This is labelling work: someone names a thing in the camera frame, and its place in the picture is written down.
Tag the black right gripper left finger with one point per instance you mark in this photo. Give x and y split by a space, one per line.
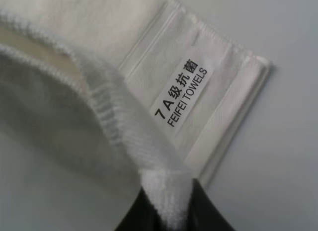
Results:
142 216

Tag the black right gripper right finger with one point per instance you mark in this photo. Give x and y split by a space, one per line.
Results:
204 216

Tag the white towel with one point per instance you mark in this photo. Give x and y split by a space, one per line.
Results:
100 98

